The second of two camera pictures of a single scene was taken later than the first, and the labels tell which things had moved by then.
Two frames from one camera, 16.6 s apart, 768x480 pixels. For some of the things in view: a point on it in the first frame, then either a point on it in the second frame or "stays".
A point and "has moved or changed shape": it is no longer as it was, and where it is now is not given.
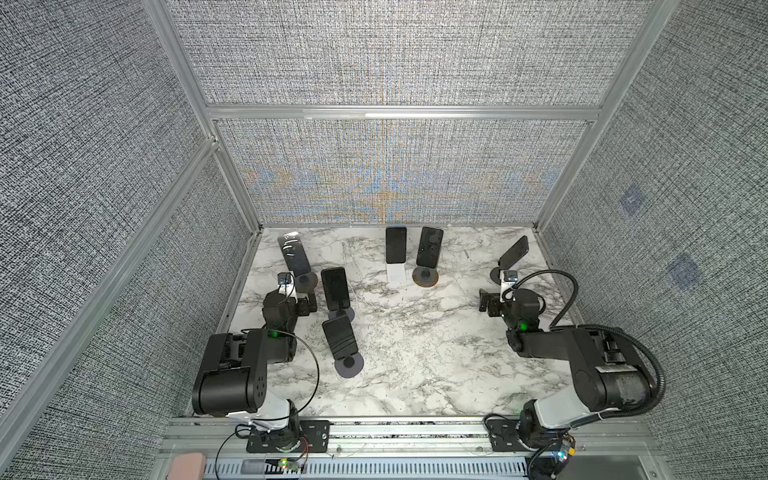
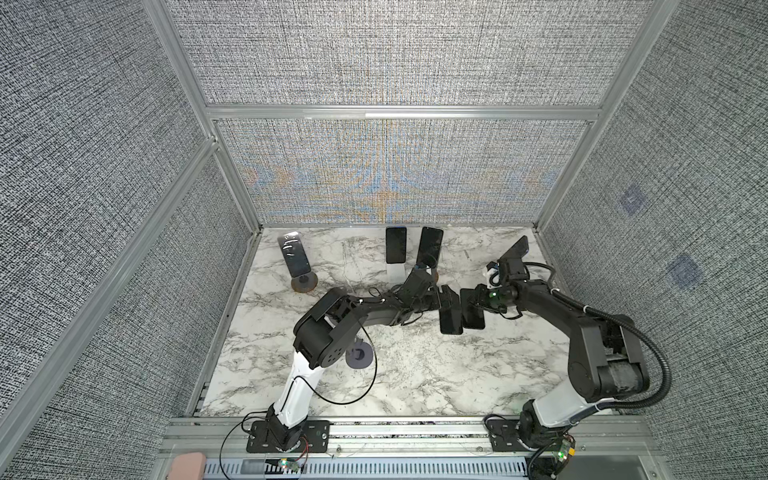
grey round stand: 350,366 to 360,355
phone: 335,287 to 451,318
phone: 429,246 stays
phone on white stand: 396,244 stays
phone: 340,336 has moved or changed shape
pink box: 188,466 stays
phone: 295,253 stays
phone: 515,252 stays
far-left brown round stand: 306,283 stays
